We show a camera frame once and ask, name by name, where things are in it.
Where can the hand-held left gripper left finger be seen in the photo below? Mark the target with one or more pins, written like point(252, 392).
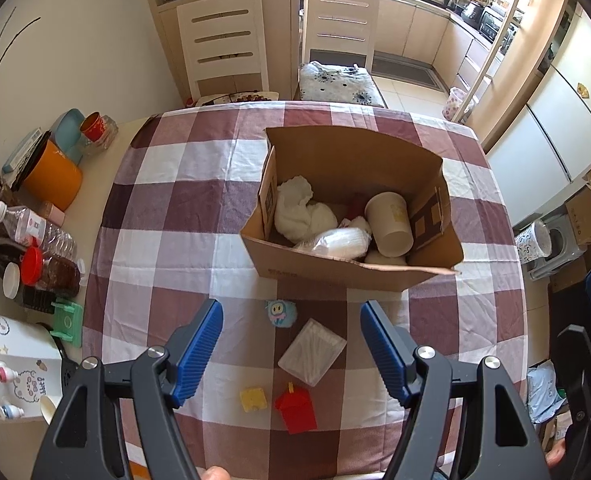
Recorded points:
point(198, 355)

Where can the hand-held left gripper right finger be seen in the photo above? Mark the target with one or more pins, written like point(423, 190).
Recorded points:
point(385, 355)

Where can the yellow toy block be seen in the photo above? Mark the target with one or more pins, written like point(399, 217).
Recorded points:
point(253, 399)

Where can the clear square plastic packet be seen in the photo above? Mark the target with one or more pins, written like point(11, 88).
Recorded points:
point(313, 352)

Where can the teal fluffy toy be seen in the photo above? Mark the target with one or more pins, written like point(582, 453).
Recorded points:
point(281, 314)

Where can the red toy fries box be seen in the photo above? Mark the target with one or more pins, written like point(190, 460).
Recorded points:
point(295, 410)

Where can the clear plastic bag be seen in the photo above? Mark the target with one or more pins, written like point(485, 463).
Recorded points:
point(335, 245)

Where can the brown cardboard box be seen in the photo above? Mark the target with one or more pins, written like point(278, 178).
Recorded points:
point(355, 160)

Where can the person's left hand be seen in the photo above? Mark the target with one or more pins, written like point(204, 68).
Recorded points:
point(215, 474)

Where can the grey appliance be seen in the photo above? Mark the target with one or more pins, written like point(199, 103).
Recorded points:
point(563, 250)

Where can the blue and white plastic bag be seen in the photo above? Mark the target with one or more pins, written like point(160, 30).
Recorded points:
point(545, 395)

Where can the cardboard carton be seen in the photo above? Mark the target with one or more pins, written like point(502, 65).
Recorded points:
point(588, 215)

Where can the patterned cup near fridge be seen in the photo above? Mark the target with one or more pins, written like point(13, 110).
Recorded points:
point(530, 245)

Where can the green plastic holder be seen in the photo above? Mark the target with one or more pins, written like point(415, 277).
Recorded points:
point(67, 322)

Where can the purple checkered tablecloth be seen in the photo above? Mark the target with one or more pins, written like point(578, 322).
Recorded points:
point(175, 220)

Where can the small white paper cup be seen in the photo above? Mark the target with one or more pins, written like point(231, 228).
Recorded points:
point(49, 410)
point(12, 280)

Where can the white refrigerator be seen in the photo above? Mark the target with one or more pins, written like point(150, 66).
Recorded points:
point(540, 150)

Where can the white fluffy plush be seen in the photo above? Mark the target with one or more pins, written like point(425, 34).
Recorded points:
point(300, 215)

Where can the red-capped brown jar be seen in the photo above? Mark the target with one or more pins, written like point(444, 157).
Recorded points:
point(55, 272)

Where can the white cartoon print box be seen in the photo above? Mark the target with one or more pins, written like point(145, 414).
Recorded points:
point(10, 360)

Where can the clear plastic water bottle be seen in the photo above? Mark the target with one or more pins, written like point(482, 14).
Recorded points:
point(40, 230)

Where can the yellow fridge magnet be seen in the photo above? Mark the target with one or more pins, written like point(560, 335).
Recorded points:
point(584, 90)

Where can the orange canister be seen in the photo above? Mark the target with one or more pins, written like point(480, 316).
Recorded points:
point(55, 180)

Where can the glass jar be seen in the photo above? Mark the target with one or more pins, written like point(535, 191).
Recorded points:
point(110, 132)

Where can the floral waste bin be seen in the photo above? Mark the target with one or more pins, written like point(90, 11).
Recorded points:
point(458, 105)

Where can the red cup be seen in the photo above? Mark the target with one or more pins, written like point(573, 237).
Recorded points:
point(92, 127)

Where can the teal bowl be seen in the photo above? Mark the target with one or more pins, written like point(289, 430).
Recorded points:
point(67, 130)

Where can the dark patterned seat cushion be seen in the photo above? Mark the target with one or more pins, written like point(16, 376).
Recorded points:
point(245, 97)

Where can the light blue flat box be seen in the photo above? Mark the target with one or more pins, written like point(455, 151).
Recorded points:
point(20, 152)

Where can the grey floral seat cushion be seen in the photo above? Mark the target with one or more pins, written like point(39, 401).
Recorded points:
point(340, 85)

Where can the dark floor mat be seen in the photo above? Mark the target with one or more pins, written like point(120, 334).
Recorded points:
point(405, 70)

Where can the countertop oven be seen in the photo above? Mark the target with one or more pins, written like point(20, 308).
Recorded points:
point(493, 25)

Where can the black air fryer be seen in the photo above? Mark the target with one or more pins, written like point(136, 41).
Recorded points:
point(473, 12)

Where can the beige kitchen cabinets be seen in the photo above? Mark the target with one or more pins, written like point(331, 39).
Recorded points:
point(415, 30)

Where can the beige shelf cabinet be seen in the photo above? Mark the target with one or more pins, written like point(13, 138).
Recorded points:
point(275, 35)

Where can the white slatted chair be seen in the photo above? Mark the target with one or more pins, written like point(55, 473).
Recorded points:
point(340, 10)
point(220, 25)

